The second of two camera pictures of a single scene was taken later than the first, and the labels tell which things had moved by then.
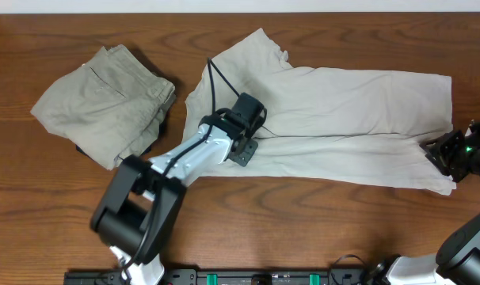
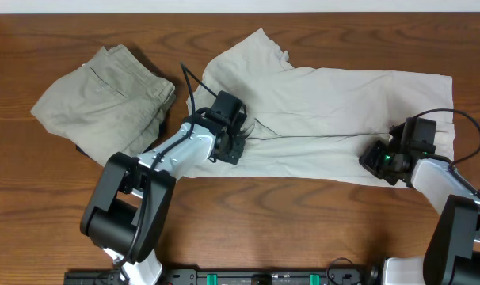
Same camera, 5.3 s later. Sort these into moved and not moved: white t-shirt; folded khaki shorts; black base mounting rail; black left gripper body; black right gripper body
Moved: black right gripper body; black left gripper body
Not moved: black base mounting rail; folded khaki shorts; white t-shirt
